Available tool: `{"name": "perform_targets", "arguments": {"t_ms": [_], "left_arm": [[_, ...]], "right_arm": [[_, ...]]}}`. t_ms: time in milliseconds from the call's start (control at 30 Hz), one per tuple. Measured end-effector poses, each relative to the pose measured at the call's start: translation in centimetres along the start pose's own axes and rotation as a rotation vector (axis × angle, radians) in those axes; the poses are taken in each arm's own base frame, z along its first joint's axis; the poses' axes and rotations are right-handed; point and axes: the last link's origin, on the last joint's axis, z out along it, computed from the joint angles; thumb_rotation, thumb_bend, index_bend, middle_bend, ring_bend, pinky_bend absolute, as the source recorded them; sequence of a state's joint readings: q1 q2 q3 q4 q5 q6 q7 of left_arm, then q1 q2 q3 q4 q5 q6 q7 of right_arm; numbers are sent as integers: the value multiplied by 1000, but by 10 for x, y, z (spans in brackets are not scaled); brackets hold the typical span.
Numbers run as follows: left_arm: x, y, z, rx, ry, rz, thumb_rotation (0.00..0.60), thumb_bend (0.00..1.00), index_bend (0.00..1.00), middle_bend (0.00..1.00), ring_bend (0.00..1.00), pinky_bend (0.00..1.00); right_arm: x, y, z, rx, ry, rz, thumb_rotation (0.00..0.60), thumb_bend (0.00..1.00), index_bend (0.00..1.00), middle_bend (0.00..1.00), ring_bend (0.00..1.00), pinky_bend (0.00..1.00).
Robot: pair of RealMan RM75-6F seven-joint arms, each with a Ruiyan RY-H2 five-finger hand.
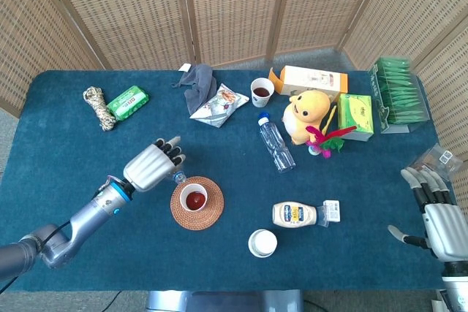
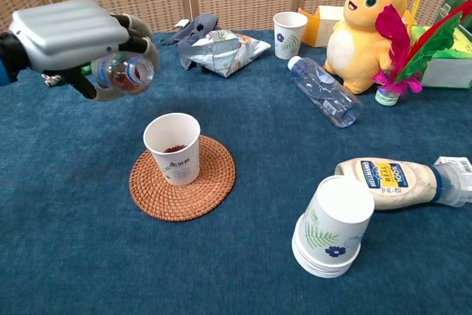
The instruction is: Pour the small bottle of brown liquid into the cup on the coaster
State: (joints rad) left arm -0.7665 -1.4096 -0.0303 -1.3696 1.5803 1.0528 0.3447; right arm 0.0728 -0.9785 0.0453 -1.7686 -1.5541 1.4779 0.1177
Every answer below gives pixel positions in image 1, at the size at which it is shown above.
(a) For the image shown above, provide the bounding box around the yellow plush toy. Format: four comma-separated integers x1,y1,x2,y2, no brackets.
282,89,332,146

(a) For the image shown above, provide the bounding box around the green tissue pack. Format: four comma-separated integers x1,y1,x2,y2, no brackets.
107,85,151,121

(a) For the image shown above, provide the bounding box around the round woven rattan coaster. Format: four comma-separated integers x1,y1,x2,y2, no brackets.
170,175,225,232

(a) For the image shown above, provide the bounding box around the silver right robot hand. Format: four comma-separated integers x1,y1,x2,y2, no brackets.
387,167,468,262

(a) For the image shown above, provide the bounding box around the paper cup with green print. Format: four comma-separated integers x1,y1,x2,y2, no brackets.
180,183,208,213

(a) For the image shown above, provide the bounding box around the silver snack bag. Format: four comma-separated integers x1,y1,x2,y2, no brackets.
189,83,250,129

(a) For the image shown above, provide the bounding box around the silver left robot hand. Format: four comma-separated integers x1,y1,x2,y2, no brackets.
123,135,186,193

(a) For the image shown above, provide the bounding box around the paper cup with flower print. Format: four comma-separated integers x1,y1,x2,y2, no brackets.
250,77,276,109

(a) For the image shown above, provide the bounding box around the woven folding screen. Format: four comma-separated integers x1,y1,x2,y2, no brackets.
0,0,468,225

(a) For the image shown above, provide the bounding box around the orange and white carton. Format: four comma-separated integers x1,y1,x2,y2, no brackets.
268,65,349,96

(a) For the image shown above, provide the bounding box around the clear box of green sachets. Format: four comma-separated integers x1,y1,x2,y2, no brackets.
368,56,431,134

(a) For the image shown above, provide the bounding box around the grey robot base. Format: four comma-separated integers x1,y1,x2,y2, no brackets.
146,289,304,312

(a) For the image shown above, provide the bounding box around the colourful feather shuttlecock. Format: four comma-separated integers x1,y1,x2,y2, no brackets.
305,104,358,160

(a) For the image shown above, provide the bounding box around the blue table cloth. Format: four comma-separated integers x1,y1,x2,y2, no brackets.
0,69,468,293

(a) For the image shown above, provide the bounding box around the small dark drink bottle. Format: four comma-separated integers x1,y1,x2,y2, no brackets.
166,170,188,186

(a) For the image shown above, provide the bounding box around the clear water bottle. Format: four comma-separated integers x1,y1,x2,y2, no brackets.
257,112,297,174

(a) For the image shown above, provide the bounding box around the black floor cable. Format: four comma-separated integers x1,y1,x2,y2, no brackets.
101,291,124,312

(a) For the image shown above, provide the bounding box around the clear plastic packet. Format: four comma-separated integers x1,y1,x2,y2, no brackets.
404,142,464,182

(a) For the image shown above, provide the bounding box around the mayonnaise squeeze bottle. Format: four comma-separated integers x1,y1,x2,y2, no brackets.
271,199,341,229

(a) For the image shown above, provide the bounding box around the crumpled grey cloth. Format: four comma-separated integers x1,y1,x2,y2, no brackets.
170,64,218,115

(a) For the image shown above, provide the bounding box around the coiled speckled rope bundle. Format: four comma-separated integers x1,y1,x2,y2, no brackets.
83,85,117,132

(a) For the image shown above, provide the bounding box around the green yellow tissue box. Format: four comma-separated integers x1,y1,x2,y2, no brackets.
336,93,375,142

